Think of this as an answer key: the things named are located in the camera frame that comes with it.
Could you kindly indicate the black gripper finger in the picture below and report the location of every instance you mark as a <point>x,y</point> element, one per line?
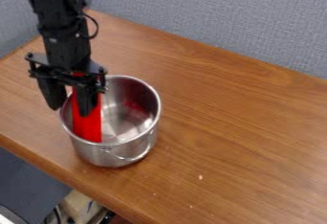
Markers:
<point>54,90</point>
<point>87,99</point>

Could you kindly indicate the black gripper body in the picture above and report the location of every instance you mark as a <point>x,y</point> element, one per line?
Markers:
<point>66,64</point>

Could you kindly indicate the red block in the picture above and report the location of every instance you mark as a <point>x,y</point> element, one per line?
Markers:
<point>87,127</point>

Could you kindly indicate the stainless steel pot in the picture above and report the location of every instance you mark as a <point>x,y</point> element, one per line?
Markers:
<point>130,120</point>

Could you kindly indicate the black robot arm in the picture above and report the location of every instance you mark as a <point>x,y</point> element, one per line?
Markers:
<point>62,15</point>

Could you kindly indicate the beige box under table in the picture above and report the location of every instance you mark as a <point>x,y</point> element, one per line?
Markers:
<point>81,207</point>

